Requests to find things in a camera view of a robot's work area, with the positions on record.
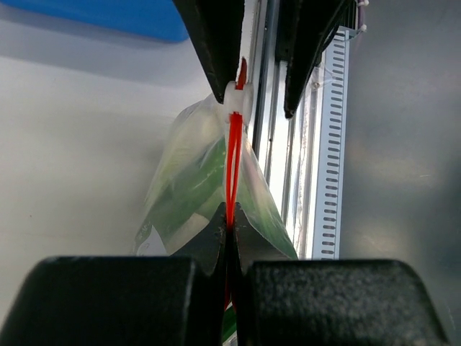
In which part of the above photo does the white slotted cable duct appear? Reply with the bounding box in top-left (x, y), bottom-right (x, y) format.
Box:
top-left (312, 27), bottom-right (351, 260)

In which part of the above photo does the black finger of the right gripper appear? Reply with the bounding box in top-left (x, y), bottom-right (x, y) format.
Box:
top-left (174, 0), bottom-right (245, 104)
top-left (275, 0), bottom-right (346, 119)

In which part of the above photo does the clear zip bag orange zipper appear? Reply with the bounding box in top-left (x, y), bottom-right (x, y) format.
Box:
top-left (133, 56), bottom-right (300, 325)

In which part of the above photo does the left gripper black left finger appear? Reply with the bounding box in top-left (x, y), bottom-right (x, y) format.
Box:
top-left (1, 205), bottom-right (226, 345)

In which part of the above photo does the aluminium mounting rail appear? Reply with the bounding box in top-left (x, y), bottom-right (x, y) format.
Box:
top-left (248, 1), bottom-right (323, 260)

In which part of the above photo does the blue plastic bin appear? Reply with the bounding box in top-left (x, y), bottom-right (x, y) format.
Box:
top-left (2, 0), bottom-right (189, 43)

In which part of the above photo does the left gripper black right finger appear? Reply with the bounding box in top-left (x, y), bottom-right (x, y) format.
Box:
top-left (230, 206), bottom-right (449, 345)

